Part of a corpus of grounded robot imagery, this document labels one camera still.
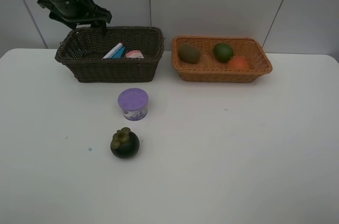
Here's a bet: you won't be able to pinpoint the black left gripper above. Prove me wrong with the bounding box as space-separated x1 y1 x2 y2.
37 0 112 36

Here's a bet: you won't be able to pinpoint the white marker red caps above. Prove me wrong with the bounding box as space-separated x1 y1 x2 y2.
103 42 123 59

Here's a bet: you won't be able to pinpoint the blue whiteboard eraser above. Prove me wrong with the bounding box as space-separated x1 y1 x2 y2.
112 47 127 59

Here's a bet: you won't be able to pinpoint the pink bottle white cap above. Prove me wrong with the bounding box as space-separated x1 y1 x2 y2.
125 50 144 59

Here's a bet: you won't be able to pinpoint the purple lid air freshener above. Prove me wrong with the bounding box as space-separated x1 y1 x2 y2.
118 88 149 121

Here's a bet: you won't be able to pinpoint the brown kiwi fruit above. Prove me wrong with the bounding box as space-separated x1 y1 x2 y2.
178 44 201 64

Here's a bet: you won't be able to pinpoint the dark purple mangosteen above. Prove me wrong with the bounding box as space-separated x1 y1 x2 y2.
110 127 140 159

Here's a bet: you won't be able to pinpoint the green avocado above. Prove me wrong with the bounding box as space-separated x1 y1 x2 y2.
213 43 234 63

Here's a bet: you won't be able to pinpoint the orange round fruit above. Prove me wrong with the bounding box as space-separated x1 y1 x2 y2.
227 56 251 70

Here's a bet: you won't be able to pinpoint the dark brown wicker basket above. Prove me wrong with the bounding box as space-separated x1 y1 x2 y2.
55 26 164 83

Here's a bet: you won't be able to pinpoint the orange wicker basket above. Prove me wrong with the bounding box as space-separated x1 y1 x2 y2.
172 35 273 83

